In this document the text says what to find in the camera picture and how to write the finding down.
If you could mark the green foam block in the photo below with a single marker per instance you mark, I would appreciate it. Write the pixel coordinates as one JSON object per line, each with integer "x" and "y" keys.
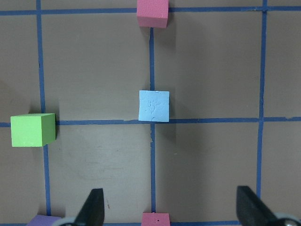
{"x": 33, "y": 129}

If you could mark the pink foam block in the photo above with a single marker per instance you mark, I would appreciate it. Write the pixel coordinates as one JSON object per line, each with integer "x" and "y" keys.
{"x": 155, "y": 219}
{"x": 152, "y": 13}

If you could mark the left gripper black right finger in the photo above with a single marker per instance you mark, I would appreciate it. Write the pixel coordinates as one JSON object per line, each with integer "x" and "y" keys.
{"x": 250, "y": 210}

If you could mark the light blue foam block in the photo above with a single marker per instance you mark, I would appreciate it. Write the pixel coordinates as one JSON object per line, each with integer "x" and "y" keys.
{"x": 153, "y": 106}

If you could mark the pink foam block far left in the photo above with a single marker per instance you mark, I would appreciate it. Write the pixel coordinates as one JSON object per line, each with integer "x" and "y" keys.
{"x": 152, "y": 13}

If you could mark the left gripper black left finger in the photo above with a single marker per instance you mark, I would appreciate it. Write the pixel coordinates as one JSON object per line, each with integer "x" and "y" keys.
{"x": 92, "y": 212}

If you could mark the pink foam block near left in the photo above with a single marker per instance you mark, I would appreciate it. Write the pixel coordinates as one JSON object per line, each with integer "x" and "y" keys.
{"x": 155, "y": 219}

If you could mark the purple foam block left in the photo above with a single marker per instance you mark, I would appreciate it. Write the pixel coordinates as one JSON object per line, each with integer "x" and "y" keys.
{"x": 43, "y": 220}

